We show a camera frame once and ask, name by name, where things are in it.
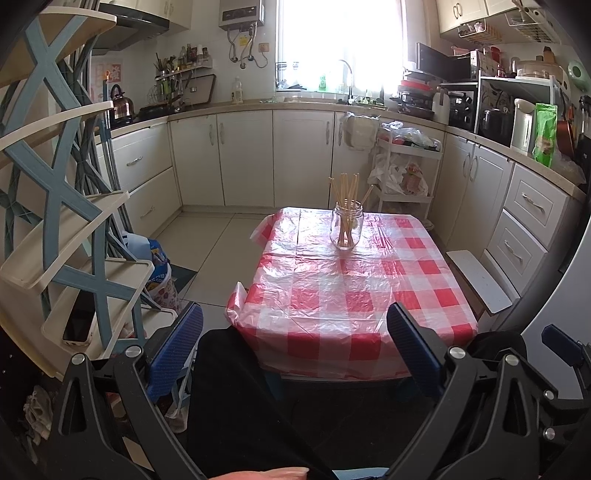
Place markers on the white rolling cart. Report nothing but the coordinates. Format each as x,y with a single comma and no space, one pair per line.
406,151

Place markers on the copper pan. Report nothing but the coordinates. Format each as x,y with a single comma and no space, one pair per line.
565,136

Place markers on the dark range hood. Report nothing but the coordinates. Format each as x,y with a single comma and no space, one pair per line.
134,25

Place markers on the black smartphone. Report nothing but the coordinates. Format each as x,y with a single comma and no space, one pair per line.
81,318

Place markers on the red white checkered tablecloth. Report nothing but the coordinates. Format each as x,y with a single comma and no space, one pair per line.
323,286

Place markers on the chrome sink faucet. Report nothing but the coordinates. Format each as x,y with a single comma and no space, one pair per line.
352,87

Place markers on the clear glass jar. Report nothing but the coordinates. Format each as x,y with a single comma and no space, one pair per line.
359,230

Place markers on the person's left hand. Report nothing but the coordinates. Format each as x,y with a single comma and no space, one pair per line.
268,475

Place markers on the white hanging trash bin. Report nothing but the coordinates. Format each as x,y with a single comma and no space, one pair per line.
362,134

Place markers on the bunch of wooden chopsticks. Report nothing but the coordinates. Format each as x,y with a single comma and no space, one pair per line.
345,194

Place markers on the black microwave oven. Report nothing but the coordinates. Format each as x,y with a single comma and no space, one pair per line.
455,64

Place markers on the brown-rimmed tray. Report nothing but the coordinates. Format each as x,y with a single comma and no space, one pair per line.
205,87

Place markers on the floral fabric bin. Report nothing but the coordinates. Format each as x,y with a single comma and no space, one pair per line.
166,290

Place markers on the clear plastic bags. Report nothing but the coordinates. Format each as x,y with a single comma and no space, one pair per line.
411,134

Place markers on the hanging dark kitchen tools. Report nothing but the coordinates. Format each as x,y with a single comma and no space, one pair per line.
585,129

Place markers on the copper kettle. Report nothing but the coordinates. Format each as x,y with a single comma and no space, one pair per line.
121,108

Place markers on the clear plastic bottle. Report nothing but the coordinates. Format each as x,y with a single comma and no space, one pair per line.
237,94

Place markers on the green food packet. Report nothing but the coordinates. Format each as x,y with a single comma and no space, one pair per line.
545,136

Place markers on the white plastic bag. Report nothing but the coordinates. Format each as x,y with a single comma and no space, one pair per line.
385,173

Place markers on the bright kitchen window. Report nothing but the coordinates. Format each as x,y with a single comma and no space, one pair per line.
341,37

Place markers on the white plastic jug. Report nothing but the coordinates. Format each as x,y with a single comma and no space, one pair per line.
442,108

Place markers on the pale green round device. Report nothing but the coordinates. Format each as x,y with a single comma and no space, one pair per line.
577,74

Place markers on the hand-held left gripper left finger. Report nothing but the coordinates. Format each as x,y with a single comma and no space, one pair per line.
178,350

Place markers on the dark doormat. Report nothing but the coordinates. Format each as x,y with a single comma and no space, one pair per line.
184,279

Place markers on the black air fryer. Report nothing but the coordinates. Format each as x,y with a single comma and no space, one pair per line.
496,124

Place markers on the green dish soap bottle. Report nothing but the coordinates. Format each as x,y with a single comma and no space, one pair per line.
323,83

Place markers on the crumpled grey cloth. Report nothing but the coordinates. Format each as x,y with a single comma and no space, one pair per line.
37,410

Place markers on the grey metal folding frame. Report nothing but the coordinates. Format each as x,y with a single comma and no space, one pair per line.
104,152

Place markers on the white stool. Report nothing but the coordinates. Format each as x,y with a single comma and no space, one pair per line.
480,281

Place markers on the cream base cabinets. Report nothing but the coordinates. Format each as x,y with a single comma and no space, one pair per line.
244,157

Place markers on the red and black cookware stack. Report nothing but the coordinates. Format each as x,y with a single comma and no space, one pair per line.
415,97

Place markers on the white counter shelf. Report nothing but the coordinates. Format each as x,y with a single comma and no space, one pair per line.
512,81

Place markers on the pink wall sticker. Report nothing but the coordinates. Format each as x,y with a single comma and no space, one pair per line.
113,74

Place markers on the white thermos pot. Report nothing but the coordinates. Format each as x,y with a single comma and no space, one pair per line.
522,129

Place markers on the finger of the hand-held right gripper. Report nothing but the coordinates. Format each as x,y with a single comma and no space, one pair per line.
561,344

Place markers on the white wall water heater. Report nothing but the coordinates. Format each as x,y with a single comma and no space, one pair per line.
240,14

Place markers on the wall utensil rack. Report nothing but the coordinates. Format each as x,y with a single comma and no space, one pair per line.
168,78

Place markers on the black toaster oven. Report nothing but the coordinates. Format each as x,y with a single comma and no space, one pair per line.
461,108

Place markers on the blue and cream shelf rack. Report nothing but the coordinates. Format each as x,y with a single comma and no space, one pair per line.
51,78

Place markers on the wall socket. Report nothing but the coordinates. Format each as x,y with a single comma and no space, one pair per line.
264,47

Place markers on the clear lidded food container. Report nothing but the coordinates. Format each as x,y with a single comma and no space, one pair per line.
538,69

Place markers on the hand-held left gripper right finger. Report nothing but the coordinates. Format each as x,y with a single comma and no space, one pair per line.
415,346

